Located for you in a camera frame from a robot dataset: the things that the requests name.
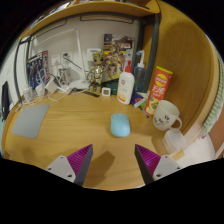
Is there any light blue computer mouse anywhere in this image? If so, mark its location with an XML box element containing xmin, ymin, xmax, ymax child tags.
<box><xmin>110</xmin><ymin>112</ymin><xmax>131</xmax><ymax>138</ymax></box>

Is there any dark grey metal frame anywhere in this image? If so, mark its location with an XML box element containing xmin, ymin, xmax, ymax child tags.
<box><xmin>13</xmin><ymin>11</ymin><xmax>161</xmax><ymax>104</ymax></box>

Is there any white red-pump lotion bottle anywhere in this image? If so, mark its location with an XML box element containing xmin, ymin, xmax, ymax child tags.
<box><xmin>116</xmin><ymin>60</ymin><xmax>136</xmax><ymax>106</ymax></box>

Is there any white wall-mounted box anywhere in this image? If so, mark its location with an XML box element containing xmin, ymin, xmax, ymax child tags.
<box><xmin>86</xmin><ymin>48</ymin><xmax>101</xmax><ymax>63</ymax></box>

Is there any clear plastic container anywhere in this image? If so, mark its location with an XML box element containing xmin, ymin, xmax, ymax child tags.
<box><xmin>162</xmin><ymin>128</ymin><xmax>188</xmax><ymax>154</ymax></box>

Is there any white printed mug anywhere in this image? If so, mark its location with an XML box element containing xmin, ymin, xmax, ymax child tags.
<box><xmin>152</xmin><ymin>99</ymin><xmax>183</xmax><ymax>132</ymax></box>

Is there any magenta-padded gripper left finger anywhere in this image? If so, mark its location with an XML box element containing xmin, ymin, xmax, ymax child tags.
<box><xmin>45</xmin><ymin>143</ymin><xmax>94</xmax><ymax>187</ymax></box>

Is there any white power strip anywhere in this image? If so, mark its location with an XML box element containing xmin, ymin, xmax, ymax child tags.
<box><xmin>58</xmin><ymin>84</ymin><xmax>73</xmax><ymax>95</ymax></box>

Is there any white desk lamp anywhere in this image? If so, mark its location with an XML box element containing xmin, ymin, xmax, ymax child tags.
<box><xmin>31</xmin><ymin>28</ymin><xmax>90</xmax><ymax>91</ymax></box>

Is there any blue squeeze wash bottle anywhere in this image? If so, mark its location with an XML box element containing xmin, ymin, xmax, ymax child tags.
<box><xmin>133</xmin><ymin>49</ymin><xmax>148</xmax><ymax>94</ymax></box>

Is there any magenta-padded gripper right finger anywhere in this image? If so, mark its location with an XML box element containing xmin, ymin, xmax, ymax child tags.
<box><xmin>134</xmin><ymin>143</ymin><xmax>183</xmax><ymax>185</ymax></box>

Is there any small blue white box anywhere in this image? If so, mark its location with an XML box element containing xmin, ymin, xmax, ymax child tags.
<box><xmin>130</xmin><ymin>90</ymin><xmax>148</xmax><ymax>108</ymax></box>

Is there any blue robot model kit box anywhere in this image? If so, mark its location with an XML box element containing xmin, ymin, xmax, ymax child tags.
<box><xmin>26</xmin><ymin>50</ymin><xmax>51</xmax><ymax>89</ymax></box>

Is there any red chips can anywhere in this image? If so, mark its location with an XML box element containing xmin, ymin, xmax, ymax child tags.
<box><xmin>143</xmin><ymin>65</ymin><xmax>174</xmax><ymax>117</ymax></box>

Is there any wooden shelf unit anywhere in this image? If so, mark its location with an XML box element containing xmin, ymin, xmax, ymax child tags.
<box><xmin>19</xmin><ymin>0</ymin><xmax>161</xmax><ymax>38</ymax></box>

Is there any small white cube clock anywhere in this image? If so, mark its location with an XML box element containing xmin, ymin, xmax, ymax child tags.
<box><xmin>101</xmin><ymin>86</ymin><xmax>112</xmax><ymax>97</ymax></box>

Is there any white wall socket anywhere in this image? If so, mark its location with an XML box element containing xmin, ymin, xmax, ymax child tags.
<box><xmin>51</xmin><ymin>54</ymin><xmax>61</xmax><ymax>68</ymax></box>
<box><xmin>60</xmin><ymin>50</ymin><xmax>73</xmax><ymax>63</ymax></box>

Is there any black plug cable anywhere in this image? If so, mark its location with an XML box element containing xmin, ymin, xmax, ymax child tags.
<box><xmin>62</xmin><ymin>53</ymin><xmax>83</xmax><ymax>71</ymax></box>

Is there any dark green round object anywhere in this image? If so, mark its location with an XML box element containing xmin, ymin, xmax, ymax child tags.
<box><xmin>106</xmin><ymin>79</ymin><xmax>121</xmax><ymax>96</ymax></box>

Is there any grey mouse pad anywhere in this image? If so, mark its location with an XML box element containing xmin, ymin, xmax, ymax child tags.
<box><xmin>11</xmin><ymin>104</ymin><xmax>51</xmax><ymax>140</ymax></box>

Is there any colourful printed box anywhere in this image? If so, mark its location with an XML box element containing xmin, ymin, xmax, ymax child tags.
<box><xmin>102</xmin><ymin>33</ymin><xmax>135</xmax><ymax>84</ymax></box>

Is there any white charger block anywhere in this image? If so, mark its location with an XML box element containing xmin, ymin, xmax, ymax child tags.
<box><xmin>44</xmin><ymin>78</ymin><xmax>59</xmax><ymax>94</ymax></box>

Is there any black bag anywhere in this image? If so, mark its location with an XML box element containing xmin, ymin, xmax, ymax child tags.
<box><xmin>0</xmin><ymin>80</ymin><xmax>12</xmax><ymax>122</ymax></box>

